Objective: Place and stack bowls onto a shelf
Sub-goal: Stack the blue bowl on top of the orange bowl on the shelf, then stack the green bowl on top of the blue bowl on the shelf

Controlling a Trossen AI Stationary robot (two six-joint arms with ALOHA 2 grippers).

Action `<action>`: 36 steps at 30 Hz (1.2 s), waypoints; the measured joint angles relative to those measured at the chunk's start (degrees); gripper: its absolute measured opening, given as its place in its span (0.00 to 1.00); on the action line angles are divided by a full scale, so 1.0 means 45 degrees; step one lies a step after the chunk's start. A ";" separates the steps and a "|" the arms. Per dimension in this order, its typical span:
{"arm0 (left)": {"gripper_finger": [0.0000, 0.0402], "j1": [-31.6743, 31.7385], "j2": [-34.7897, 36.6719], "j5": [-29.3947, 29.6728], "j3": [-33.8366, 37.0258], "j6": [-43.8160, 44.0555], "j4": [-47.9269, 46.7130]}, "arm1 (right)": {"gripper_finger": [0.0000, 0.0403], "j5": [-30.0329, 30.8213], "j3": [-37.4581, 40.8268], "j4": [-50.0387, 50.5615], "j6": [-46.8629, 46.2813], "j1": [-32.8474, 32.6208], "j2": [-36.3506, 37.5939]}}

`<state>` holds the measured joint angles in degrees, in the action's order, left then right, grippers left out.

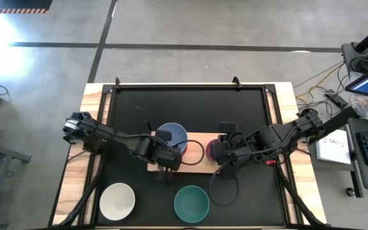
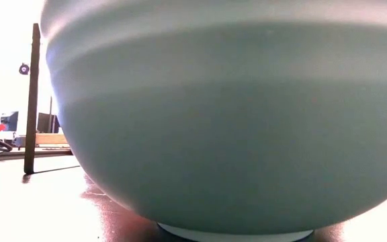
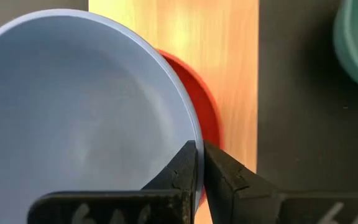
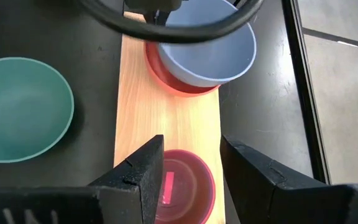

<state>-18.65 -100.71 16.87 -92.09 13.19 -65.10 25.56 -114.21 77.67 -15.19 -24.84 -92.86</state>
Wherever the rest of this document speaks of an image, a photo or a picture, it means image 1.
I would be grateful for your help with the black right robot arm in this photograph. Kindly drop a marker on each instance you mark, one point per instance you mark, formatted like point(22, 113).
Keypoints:
point(286, 131)

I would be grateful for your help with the blue-grey bowl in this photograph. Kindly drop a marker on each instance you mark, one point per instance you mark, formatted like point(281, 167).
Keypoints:
point(177, 134)

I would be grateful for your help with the grey metal desk frame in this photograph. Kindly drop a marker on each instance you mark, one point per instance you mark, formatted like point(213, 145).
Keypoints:
point(2, 153)

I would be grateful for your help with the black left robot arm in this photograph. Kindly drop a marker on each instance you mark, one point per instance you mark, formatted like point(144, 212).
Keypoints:
point(120, 140)

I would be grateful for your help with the black table mat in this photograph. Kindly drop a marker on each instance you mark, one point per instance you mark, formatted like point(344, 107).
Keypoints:
point(187, 108)

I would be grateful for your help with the wooden cutting board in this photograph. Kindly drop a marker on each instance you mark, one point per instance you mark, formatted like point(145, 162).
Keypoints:
point(193, 169)

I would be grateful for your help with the teal green bowl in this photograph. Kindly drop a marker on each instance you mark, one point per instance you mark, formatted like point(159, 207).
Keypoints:
point(191, 204)

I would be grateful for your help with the black diagonal stand beam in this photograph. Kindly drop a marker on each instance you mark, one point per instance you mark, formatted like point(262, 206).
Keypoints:
point(340, 119)

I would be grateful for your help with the small magenta translucent bowl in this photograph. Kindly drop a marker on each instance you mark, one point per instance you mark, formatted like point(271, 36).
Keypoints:
point(207, 150)

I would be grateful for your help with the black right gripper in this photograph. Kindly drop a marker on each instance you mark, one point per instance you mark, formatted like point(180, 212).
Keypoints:
point(228, 150)

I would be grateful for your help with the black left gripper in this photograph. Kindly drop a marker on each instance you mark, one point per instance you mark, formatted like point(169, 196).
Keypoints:
point(163, 153)

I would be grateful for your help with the grey stand base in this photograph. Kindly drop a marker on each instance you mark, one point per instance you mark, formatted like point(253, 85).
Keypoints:
point(348, 51)

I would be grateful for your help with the white paper sign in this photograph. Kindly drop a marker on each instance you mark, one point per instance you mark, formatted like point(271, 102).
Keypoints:
point(331, 150)

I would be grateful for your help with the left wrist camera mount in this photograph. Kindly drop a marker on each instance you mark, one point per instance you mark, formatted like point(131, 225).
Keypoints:
point(175, 161)

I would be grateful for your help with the black caster wheel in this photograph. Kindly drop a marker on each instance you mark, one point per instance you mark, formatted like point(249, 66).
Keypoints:
point(350, 192)

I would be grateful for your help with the dark floor mat hazard stripe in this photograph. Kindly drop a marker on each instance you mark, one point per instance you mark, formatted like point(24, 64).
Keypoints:
point(11, 4)

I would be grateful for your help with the small red tag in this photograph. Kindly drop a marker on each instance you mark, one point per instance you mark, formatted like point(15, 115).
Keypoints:
point(269, 162)

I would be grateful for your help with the black frame clamp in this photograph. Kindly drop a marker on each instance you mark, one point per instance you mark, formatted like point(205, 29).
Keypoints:
point(236, 81)
point(117, 81)

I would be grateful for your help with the white bowl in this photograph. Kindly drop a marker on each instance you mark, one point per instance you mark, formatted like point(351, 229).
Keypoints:
point(117, 202)

